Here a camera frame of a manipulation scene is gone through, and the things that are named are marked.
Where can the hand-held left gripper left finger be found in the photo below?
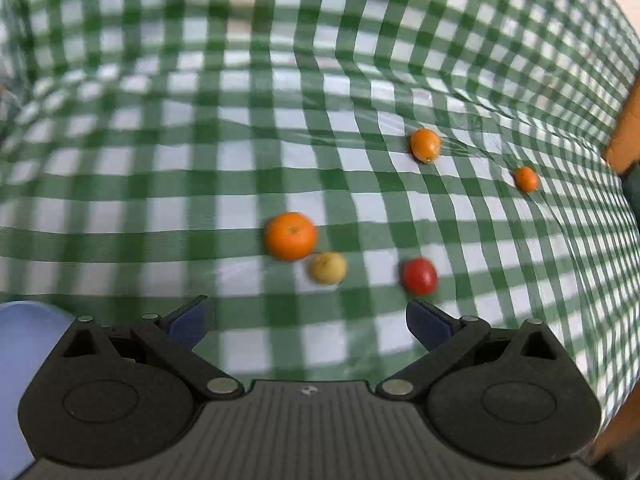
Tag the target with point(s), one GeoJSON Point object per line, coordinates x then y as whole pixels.
{"type": "Point", "coordinates": [189, 322]}

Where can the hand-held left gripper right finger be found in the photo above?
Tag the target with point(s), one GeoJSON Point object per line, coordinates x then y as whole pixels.
{"type": "Point", "coordinates": [429, 325]}

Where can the red tomato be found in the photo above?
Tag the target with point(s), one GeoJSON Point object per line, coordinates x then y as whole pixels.
{"type": "Point", "coordinates": [419, 276]}

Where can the small yellow plum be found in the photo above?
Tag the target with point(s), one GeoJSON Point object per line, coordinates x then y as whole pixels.
{"type": "Point", "coordinates": [327, 268]}

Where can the large orange mandarin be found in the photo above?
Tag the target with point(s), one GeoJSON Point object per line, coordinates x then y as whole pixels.
{"type": "Point", "coordinates": [291, 236]}

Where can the light blue plate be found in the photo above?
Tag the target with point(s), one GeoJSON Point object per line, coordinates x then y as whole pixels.
{"type": "Point", "coordinates": [25, 350]}

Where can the small orange mandarin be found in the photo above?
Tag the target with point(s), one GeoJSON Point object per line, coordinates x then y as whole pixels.
{"type": "Point", "coordinates": [425, 145]}
{"type": "Point", "coordinates": [526, 179]}

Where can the green white checked cloth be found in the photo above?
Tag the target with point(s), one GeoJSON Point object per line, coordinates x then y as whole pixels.
{"type": "Point", "coordinates": [150, 185]}

